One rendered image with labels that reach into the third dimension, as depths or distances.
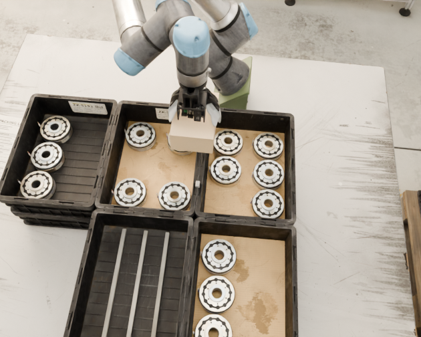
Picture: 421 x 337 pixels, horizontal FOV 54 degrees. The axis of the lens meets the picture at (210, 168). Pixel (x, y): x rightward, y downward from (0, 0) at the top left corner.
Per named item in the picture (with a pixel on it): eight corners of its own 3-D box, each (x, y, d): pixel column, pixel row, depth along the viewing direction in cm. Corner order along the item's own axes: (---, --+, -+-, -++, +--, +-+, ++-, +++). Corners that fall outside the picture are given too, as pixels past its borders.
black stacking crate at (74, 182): (43, 114, 151) (33, 94, 141) (123, 120, 151) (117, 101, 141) (10, 213, 133) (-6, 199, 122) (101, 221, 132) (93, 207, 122)
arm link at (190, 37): (201, 7, 87) (216, 35, 84) (201, 45, 97) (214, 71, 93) (166, 17, 86) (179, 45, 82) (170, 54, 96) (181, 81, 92)
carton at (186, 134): (178, 104, 125) (177, 88, 119) (218, 108, 125) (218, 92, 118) (170, 149, 118) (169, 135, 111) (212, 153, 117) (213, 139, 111)
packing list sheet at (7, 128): (-8, 114, 164) (-8, 113, 164) (49, 120, 163) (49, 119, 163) (-40, 188, 149) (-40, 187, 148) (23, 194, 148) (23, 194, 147)
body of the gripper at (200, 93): (176, 121, 107) (173, 91, 96) (181, 95, 111) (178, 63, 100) (206, 124, 106) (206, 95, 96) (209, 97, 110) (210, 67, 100)
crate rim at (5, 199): (34, 97, 143) (31, 92, 141) (119, 103, 142) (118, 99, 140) (-4, 202, 124) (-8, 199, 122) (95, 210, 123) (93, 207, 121)
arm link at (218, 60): (203, 65, 160) (180, 43, 151) (230, 43, 155) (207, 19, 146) (208, 83, 152) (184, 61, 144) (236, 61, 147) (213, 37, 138)
